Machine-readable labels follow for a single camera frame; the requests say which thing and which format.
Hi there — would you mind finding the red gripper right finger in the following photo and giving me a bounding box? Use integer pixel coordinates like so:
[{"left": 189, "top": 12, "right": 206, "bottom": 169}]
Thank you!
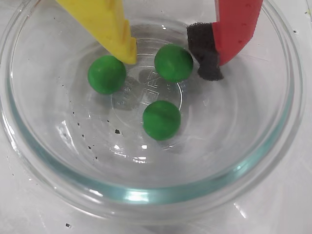
[{"left": 186, "top": 0, "right": 264, "bottom": 81}]

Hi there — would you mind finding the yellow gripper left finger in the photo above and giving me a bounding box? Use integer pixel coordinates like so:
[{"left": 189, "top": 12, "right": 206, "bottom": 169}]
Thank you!
[{"left": 55, "top": 0, "right": 137, "bottom": 65}]

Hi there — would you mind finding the green ball pill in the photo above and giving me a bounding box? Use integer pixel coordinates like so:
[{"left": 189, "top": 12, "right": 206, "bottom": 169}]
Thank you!
[
  {"left": 154, "top": 43, "right": 194, "bottom": 83},
  {"left": 142, "top": 100, "right": 182, "bottom": 141},
  {"left": 87, "top": 55, "right": 127, "bottom": 95}
]

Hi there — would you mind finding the large clear glass bowl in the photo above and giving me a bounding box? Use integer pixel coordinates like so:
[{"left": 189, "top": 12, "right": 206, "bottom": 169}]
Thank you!
[{"left": 0, "top": 0, "right": 307, "bottom": 220}]

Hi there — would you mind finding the white tablecloth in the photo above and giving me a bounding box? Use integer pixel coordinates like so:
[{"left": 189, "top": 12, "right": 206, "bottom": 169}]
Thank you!
[{"left": 0, "top": 0, "right": 312, "bottom": 234}]

